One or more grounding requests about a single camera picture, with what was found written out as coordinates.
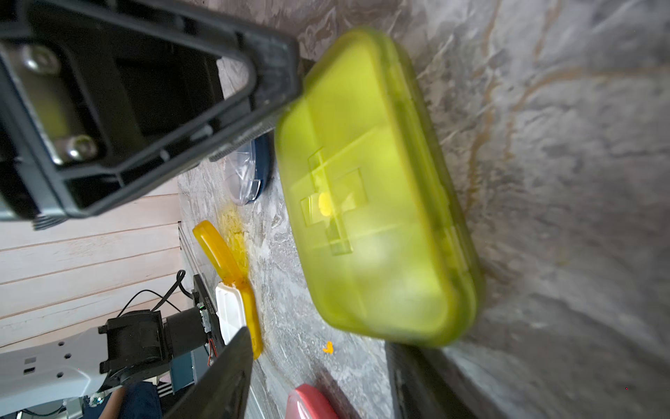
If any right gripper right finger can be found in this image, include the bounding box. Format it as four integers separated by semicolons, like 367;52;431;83
385;341;476;418

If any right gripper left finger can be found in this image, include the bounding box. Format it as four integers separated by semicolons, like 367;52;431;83
165;326;253;419

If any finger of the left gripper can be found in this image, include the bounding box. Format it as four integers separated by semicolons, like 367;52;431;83
1;1;302;230

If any pink pillbox clear lid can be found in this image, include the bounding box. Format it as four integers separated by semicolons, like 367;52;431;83
284;384;338;419

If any yellow lid white pillbox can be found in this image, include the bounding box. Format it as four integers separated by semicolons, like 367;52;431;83
193;220;263;360

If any green lid white pillbox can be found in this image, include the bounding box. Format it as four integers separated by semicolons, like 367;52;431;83
275;28;485;347

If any round dark blue pillbox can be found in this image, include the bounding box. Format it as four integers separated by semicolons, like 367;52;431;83
223;131;274;206

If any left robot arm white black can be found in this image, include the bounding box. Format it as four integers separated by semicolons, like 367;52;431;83
1;1;302;418

